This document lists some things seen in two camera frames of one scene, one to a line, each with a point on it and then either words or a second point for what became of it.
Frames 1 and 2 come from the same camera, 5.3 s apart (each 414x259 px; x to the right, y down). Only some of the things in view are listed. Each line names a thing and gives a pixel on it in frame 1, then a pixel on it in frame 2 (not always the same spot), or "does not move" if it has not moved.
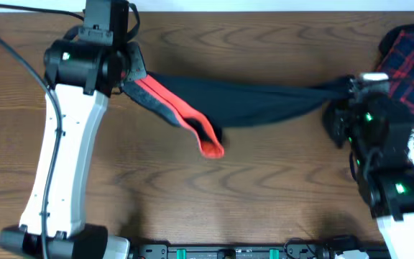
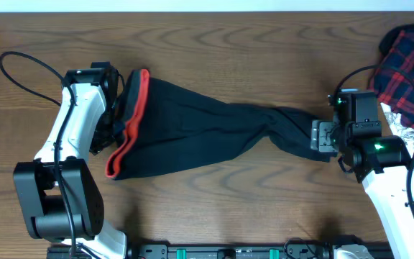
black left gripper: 132,53 → 98,145
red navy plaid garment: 407,58 does not move
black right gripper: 355,98 → 322,135
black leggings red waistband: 205,107 → 164,126
